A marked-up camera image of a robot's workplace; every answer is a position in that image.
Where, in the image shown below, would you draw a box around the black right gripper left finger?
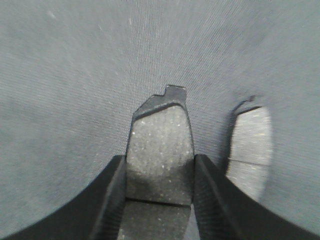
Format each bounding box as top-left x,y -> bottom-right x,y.
7,155 -> 126,240

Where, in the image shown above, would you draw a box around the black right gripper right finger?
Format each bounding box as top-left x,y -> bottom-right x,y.
193,154 -> 320,240

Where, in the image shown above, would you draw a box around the brake pad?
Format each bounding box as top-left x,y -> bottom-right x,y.
226,95 -> 273,202
118,85 -> 195,240

